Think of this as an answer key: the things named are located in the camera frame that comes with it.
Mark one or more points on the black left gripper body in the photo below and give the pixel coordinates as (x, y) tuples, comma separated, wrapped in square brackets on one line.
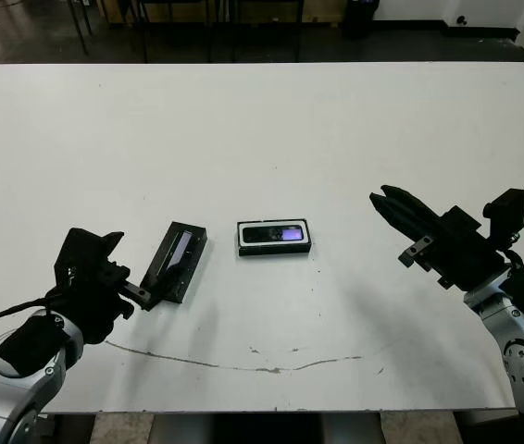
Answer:
[(91, 305)]

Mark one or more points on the glossy black box lid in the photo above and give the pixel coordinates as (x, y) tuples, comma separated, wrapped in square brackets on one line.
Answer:
[(183, 250)]

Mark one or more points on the wooden cabinet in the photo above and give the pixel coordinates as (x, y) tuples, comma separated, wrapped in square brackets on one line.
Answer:
[(322, 11)]

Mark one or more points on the black metal table leg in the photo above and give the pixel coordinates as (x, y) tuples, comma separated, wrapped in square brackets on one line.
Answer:
[(79, 28)]

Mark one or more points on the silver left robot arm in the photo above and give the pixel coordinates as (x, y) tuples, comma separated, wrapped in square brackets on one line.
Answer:
[(12, 393)]

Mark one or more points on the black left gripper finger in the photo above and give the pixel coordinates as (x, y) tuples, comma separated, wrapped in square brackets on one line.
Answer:
[(155, 293)]

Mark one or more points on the black trash bin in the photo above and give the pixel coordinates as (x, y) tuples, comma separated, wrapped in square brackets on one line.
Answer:
[(360, 18)]

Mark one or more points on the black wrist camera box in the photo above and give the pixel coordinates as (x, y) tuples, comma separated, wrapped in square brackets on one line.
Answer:
[(81, 252), (507, 213)]

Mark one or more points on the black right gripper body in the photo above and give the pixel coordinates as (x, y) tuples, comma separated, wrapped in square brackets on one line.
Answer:
[(461, 254)]

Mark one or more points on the round black wall knob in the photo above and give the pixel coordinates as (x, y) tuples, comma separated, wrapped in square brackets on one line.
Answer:
[(462, 20)]

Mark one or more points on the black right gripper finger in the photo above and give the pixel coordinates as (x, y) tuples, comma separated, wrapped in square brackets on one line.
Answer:
[(396, 217), (415, 208)]

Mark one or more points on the black camera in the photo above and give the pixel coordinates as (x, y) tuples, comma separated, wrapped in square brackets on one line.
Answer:
[(266, 233)]

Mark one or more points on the black box base white insert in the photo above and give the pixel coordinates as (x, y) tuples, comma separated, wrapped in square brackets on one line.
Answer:
[(271, 251)]

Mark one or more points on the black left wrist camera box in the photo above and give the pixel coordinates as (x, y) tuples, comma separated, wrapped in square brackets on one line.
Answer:
[(81, 252)]

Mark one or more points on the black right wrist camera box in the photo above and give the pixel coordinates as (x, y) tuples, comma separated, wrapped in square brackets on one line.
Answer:
[(507, 213)]

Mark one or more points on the grey robot lower body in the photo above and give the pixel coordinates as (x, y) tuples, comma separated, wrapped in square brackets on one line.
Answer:
[(178, 430)]

